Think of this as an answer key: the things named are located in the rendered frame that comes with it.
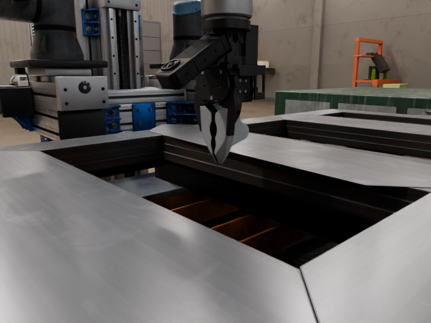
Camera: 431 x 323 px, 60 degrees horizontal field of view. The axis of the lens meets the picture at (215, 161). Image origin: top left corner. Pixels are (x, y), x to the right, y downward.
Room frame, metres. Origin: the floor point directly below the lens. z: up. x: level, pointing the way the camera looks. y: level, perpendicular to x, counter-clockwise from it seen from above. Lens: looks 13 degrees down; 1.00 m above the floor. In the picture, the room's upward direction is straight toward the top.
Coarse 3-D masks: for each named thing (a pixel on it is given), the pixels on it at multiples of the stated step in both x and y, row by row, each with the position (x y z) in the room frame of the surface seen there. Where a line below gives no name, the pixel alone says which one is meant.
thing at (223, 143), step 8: (216, 112) 0.56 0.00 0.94; (224, 112) 0.55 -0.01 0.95; (216, 120) 0.56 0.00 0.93; (224, 120) 0.55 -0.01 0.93; (240, 120) 0.57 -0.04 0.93; (224, 128) 0.55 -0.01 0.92; (240, 128) 0.57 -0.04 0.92; (248, 128) 0.59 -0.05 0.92; (216, 136) 0.56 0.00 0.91; (224, 136) 0.55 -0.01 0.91; (232, 136) 0.55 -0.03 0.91; (240, 136) 0.57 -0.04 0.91; (216, 144) 0.56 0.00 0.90; (224, 144) 0.55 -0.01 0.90; (232, 144) 0.56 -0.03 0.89; (216, 152) 0.56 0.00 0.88; (224, 152) 0.55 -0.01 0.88
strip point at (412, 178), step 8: (416, 168) 0.53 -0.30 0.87; (424, 168) 0.53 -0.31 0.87; (392, 176) 0.49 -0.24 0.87; (400, 176) 0.49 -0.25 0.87; (408, 176) 0.49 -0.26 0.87; (416, 176) 0.49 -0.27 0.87; (424, 176) 0.49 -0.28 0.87; (368, 184) 0.45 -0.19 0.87; (376, 184) 0.45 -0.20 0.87; (384, 184) 0.45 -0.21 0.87; (392, 184) 0.45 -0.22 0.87; (400, 184) 0.45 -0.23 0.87; (408, 184) 0.45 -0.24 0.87; (416, 184) 0.45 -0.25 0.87; (424, 184) 0.45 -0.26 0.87
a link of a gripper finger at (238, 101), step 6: (234, 90) 0.53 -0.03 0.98; (228, 96) 0.54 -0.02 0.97; (234, 96) 0.53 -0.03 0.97; (228, 102) 0.54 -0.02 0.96; (234, 102) 0.53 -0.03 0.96; (240, 102) 0.54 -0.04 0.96; (228, 108) 0.54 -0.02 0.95; (234, 108) 0.53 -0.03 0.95; (240, 108) 0.54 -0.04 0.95; (228, 114) 0.54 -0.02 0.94; (234, 114) 0.53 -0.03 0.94; (228, 120) 0.54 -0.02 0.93; (234, 120) 0.54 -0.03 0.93; (228, 126) 0.54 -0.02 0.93; (234, 126) 0.55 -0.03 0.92; (228, 132) 0.54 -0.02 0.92; (234, 132) 0.55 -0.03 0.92
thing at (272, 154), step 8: (288, 144) 0.72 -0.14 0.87; (296, 144) 0.72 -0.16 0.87; (304, 144) 0.72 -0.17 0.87; (312, 144) 0.72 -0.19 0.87; (248, 152) 0.65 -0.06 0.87; (256, 152) 0.65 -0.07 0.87; (264, 152) 0.65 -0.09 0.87; (272, 152) 0.65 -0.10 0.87; (280, 152) 0.65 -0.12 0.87; (288, 152) 0.65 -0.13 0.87; (296, 152) 0.65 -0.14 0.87; (304, 152) 0.65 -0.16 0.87; (312, 152) 0.65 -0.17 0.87; (264, 160) 0.58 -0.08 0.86; (272, 160) 0.58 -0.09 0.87
